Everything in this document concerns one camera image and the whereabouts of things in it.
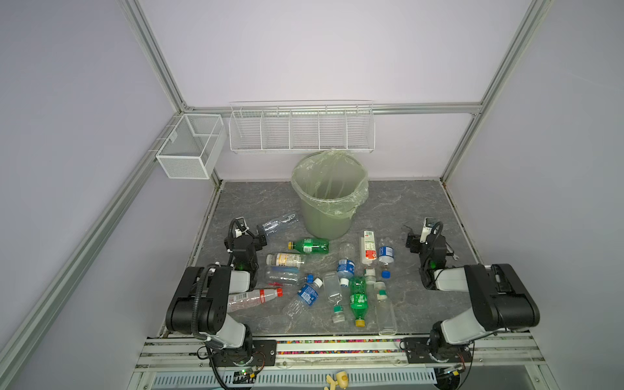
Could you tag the clear bottle blue label white cap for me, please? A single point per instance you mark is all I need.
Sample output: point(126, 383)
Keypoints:
point(306, 296)

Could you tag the clear bottle orange label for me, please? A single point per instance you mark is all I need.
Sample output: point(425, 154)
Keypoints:
point(285, 260)

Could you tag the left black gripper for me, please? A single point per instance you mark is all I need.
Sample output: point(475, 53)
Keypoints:
point(251, 234)

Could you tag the clear pepsi bottle blue cap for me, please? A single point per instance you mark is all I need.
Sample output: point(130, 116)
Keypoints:
point(287, 275)

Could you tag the green bottle yellow cap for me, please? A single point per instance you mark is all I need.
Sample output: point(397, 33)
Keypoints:
point(310, 246)
point(358, 300)

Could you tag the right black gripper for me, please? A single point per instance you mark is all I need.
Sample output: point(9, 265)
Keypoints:
point(420, 239)

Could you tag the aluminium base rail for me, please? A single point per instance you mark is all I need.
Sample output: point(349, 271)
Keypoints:
point(345, 352)

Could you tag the white wire wall shelf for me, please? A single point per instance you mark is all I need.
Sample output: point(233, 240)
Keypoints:
point(299, 127)

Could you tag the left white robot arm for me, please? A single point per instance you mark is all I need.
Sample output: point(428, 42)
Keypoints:
point(199, 305)

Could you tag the clear bottle dark blue neck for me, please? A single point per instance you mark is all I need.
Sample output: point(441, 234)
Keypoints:
point(278, 224)

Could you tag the clear bottle white green cap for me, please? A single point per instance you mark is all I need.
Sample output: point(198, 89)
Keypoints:
point(384, 310)

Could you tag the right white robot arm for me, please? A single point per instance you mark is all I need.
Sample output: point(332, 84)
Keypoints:
point(500, 302)

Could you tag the short bottle blue label blue cap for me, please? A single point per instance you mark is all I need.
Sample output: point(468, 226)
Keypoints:
point(386, 258)

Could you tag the square bottle white red label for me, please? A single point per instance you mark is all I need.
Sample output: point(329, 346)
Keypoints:
point(368, 252)

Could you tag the white mesh wall basket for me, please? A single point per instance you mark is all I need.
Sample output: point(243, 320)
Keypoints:
point(192, 148)

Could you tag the clear bottle red cap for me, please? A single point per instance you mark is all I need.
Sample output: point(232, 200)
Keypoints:
point(246, 300)

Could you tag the green bottle yellow cap lower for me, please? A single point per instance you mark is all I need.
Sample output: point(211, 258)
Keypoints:
point(358, 300)

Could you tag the clear bottle green cap small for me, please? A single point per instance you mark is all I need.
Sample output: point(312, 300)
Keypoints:
point(332, 287)

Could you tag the green-lined mesh waste bin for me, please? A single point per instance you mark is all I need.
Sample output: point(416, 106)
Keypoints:
point(331, 185)

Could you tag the clear bottle blue label upright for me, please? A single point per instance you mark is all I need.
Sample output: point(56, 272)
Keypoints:
point(346, 266)

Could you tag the yellow toy figure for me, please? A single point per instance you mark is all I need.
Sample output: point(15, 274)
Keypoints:
point(338, 381)

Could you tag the green bottle yellow cap upper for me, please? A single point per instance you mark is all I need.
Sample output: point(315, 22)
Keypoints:
point(310, 246)

